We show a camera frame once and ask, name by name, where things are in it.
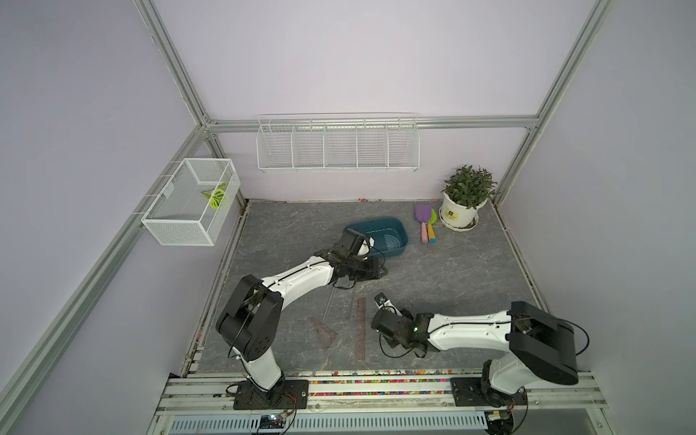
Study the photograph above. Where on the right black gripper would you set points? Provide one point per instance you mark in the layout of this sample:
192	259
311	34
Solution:
389	342

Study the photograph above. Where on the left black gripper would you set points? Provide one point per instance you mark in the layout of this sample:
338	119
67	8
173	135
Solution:
372	270

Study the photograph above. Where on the clear blue protractor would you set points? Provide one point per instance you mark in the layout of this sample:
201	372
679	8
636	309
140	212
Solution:
392	241

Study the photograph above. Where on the teal plastic storage box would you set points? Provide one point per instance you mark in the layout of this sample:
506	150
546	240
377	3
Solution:
375	229

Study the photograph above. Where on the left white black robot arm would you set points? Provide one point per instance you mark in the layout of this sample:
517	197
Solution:
249	321

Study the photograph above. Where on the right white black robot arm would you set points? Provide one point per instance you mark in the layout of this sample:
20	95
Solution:
537	346

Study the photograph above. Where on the long pink straight ruler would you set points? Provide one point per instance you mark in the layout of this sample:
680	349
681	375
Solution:
360	335

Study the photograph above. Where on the left pink triangle ruler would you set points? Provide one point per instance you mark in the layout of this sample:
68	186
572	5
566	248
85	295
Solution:
325	334

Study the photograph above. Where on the potted green plant white pot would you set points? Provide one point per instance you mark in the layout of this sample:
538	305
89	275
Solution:
467	191

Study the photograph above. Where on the green leaf toy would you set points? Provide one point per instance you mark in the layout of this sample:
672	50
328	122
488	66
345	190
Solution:
216	196

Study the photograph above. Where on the white mesh side basket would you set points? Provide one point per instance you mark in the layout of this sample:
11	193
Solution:
180	216

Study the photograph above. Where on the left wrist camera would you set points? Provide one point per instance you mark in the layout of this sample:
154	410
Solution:
354	244

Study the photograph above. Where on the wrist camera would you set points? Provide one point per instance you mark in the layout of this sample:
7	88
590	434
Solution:
354	244
384	303

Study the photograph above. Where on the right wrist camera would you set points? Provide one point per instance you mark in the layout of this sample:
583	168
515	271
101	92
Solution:
384	303

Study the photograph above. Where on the purple toy shovel pink handle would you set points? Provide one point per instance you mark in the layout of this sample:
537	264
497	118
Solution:
423	215

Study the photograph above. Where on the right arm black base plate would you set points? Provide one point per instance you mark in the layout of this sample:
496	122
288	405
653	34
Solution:
473	392

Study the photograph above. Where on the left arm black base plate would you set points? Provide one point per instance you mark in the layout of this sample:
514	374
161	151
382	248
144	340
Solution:
287	394

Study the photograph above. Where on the long white wire wall basket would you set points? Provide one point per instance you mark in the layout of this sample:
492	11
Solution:
354	142

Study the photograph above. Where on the aluminium rail frame front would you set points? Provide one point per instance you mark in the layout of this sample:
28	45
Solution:
382	402

